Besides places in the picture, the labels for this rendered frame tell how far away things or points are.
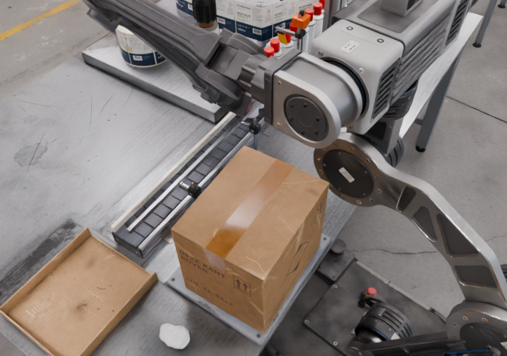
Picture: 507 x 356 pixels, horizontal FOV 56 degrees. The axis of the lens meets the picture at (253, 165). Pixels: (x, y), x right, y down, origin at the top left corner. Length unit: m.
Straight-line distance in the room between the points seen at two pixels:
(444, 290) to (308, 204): 1.37
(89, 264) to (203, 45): 0.74
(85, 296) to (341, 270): 1.03
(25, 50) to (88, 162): 2.33
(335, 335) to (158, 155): 0.91
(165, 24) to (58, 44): 2.92
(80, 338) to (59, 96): 0.98
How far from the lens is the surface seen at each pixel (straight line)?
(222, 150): 1.54
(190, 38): 0.96
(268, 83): 0.81
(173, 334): 1.24
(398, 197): 1.11
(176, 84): 1.81
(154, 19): 1.00
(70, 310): 1.37
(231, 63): 0.89
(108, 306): 1.34
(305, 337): 1.90
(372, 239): 2.43
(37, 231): 1.55
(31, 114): 1.93
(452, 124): 3.11
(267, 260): 1.01
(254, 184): 1.13
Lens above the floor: 1.99
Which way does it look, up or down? 48 degrees down
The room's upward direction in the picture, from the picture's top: 2 degrees counter-clockwise
